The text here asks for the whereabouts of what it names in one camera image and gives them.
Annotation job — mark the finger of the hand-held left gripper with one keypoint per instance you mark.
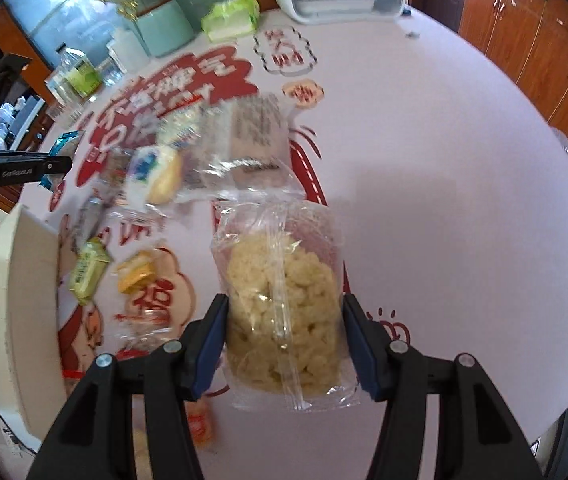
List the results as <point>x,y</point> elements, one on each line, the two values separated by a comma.
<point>19,169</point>

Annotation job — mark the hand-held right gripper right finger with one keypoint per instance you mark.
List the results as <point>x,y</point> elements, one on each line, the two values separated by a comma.
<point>361,355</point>

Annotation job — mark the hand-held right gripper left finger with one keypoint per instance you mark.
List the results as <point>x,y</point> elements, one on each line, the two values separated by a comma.
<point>210,355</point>

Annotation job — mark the blue and white snack packet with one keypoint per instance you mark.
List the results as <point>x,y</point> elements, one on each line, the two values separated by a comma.
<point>64,146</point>

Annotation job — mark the clear puffed rice snack bag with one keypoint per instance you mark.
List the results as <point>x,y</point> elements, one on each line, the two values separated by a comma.
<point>284,300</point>

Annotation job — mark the white cardboard box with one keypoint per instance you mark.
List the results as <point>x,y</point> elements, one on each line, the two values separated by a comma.
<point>19,320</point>

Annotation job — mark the clear glass jar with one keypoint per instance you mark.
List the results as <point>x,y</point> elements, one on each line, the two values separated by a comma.
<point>59,90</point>

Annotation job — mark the small orange snack packet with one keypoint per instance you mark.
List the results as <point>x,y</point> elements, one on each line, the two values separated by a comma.
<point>201,422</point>

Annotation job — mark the clear red-edged snack packet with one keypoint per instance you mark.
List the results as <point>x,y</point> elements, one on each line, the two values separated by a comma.
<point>139,340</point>

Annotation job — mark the silver snack packet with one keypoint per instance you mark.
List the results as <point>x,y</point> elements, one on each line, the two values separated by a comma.
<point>89,217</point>

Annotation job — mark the green label water bottle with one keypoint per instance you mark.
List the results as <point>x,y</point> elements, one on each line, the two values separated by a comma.
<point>79,75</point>

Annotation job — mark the yellow snack packet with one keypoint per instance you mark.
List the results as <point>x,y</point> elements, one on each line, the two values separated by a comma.
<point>136,272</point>

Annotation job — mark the green snack packet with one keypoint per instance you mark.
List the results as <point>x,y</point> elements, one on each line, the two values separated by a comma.
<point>89,270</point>

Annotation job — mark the blue label bread packet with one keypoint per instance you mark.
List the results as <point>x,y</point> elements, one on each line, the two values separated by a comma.
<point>156,175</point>

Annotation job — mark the mint green container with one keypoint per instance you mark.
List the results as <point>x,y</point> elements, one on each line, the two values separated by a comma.
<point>164,27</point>

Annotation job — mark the printed red and white tablecloth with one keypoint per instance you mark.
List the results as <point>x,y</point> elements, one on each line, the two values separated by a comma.
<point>438,185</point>

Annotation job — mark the clear printed bread packet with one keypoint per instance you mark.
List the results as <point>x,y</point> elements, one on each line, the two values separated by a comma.
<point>254,135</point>

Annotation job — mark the green tissue pack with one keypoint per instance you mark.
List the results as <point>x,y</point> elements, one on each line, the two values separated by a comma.
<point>231,17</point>

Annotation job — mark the wooden cabinets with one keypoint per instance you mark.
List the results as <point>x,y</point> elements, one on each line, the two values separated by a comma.
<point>528,35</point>

